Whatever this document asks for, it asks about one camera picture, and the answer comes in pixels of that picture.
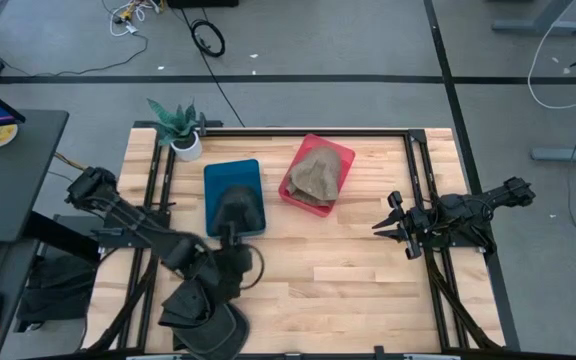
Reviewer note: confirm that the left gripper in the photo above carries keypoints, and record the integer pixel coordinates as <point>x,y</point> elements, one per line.
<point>228,270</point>

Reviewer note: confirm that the dark cap with light trim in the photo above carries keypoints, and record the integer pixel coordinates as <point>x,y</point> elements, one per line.
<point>203,325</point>

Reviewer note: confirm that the blue plastic bin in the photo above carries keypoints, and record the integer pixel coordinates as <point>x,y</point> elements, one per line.
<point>228,175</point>

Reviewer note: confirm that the black side desk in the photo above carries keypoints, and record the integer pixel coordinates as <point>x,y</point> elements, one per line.
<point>8,185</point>

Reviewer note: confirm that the tan bucket hat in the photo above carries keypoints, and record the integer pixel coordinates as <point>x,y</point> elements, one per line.
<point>315,175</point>

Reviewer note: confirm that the grey desk foot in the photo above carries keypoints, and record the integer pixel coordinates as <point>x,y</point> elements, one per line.
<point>538,26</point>
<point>568,154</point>

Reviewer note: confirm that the green artificial plant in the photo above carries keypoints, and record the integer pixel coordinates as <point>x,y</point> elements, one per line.
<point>175,122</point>

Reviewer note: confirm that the black aluminium table frame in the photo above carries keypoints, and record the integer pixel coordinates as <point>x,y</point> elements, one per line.
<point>268,133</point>

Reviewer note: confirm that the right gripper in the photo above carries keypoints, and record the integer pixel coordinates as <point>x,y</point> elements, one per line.
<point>410,225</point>

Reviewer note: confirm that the pink translucent plastic bin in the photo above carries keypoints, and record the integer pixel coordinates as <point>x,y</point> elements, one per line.
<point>343,160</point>

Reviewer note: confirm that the black bag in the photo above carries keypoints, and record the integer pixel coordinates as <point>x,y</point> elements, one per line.
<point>58,295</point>

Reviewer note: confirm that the black box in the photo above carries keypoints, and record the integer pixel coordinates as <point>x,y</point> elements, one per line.
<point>203,3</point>

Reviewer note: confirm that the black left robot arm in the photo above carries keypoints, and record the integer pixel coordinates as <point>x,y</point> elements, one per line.
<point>133,220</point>

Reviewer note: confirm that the plain black cap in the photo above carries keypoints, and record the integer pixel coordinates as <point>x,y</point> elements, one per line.
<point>238,207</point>

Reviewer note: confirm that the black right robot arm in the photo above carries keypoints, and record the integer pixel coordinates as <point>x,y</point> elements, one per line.
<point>473,210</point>

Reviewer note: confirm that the white plant pot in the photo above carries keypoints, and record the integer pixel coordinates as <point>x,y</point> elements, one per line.
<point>188,149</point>

